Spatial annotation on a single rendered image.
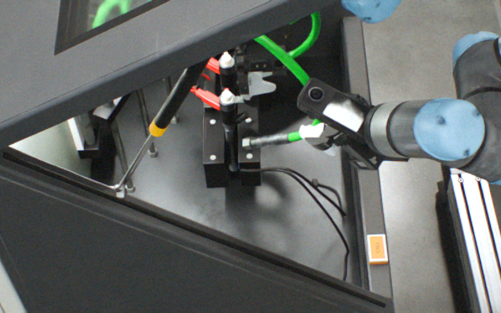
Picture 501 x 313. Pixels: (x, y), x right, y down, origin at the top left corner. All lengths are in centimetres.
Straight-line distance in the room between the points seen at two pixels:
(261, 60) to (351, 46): 43
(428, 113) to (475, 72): 16
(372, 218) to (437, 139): 52
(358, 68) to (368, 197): 29
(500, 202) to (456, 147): 143
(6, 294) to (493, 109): 76
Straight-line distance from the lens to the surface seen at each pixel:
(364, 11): 140
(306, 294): 156
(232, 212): 190
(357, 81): 192
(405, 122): 130
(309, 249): 185
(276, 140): 160
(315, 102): 140
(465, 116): 127
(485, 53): 140
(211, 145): 180
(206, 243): 143
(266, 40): 142
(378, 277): 170
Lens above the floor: 245
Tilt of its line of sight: 55 degrees down
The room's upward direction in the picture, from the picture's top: 5 degrees counter-clockwise
